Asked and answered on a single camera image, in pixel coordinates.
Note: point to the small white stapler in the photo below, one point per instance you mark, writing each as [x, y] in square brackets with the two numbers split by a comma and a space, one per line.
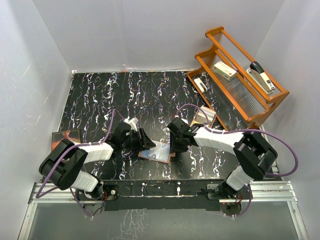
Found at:
[200, 84]

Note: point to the pink leather card holder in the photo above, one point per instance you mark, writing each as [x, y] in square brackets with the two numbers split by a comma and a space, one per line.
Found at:
[143, 154]

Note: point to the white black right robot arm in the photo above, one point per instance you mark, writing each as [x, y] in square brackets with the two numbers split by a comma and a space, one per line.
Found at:
[254, 154]

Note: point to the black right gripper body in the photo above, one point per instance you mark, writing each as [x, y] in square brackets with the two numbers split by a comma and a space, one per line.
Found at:
[177, 144]

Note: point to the white staples box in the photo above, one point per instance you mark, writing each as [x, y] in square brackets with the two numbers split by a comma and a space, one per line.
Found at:
[224, 70]

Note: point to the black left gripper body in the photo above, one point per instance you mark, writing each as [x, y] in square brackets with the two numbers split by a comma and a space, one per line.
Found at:
[133, 141]

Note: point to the beige card tray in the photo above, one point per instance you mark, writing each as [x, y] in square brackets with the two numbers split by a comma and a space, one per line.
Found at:
[200, 118]

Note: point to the white card stack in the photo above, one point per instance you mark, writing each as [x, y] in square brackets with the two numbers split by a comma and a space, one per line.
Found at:
[211, 114]

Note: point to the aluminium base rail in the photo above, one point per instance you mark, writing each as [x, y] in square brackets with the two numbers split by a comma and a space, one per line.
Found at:
[169, 195]

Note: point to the orange wooden shelf rack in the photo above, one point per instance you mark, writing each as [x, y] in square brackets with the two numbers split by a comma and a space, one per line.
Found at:
[240, 102]

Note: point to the black beige stapler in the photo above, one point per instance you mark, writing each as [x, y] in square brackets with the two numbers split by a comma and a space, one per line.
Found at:
[259, 75]

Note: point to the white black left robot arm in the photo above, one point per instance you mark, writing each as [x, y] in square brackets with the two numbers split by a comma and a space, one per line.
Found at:
[63, 166]

